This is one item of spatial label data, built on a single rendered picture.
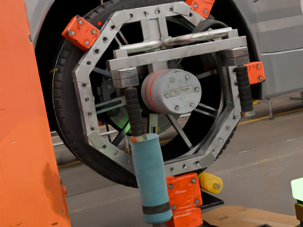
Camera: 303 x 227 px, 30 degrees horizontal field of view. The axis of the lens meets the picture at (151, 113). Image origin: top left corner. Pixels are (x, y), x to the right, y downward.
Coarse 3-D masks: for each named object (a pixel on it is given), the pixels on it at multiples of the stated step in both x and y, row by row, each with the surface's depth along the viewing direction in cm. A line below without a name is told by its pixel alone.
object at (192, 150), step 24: (168, 24) 194; (96, 72) 182; (144, 72) 187; (216, 72) 195; (120, 96) 185; (216, 96) 198; (192, 120) 211; (216, 120) 194; (168, 144) 211; (192, 144) 196
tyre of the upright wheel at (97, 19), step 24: (120, 0) 181; (144, 0) 183; (168, 0) 186; (96, 24) 179; (72, 48) 177; (48, 72) 195; (48, 96) 194; (72, 96) 178; (72, 120) 178; (72, 144) 179; (96, 168) 182; (120, 168) 184
